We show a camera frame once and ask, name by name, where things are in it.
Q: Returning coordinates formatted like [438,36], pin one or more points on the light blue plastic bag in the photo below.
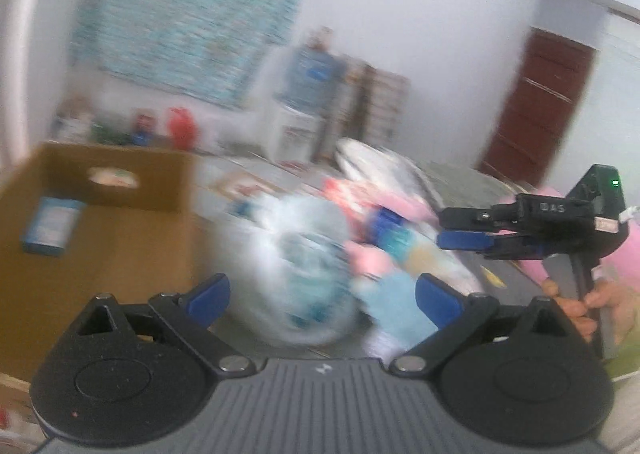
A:
[295,259]

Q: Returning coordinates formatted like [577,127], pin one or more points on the white water dispenser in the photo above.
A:
[295,131]

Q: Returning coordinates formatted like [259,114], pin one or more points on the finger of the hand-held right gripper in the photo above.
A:
[460,240]
[470,217]

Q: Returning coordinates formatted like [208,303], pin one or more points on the person's right hand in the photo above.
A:
[617,306]

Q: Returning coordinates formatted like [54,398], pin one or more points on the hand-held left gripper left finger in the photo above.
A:
[207,296]

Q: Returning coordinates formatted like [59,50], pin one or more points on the grey blanket with yellow figure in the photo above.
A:
[505,279]

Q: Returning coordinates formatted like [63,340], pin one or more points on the wooden rack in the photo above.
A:
[372,104]

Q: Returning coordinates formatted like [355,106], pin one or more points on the pink soft cloth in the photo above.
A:
[372,261]

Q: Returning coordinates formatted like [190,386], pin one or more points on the dark red door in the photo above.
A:
[542,109]

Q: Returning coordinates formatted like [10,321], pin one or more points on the light blue plush cloth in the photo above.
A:
[395,306]

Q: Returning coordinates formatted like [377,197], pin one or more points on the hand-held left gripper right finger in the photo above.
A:
[440,301]

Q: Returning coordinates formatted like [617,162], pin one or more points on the white fleece blanket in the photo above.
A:
[380,166]

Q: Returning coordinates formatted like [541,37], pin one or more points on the teal floral curtain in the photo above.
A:
[190,14]

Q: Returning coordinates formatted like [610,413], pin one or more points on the blue flat packet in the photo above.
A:
[50,226]

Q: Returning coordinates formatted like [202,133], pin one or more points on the brown cardboard box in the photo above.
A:
[125,254]

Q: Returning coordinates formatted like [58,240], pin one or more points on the red and blue container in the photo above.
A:
[143,128]

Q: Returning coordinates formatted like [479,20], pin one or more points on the red plastic bottle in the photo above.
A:
[181,128]

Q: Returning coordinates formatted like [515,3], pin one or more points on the translucent yellowish packet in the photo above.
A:
[440,264]

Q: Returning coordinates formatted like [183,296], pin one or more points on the blue diaper pack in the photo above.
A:
[387,229]

